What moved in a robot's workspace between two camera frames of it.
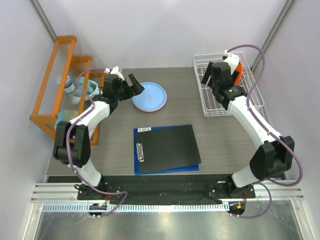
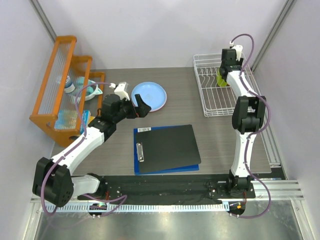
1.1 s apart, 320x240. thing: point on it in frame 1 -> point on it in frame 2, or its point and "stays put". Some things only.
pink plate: (152, 110) stays put
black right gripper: (208, 73) -> (238, 63)
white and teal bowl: (92, 89) stays put
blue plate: (153, 98) stays put
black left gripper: (136, 89) -> (141, 110)
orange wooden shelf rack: (67, 88) stays put
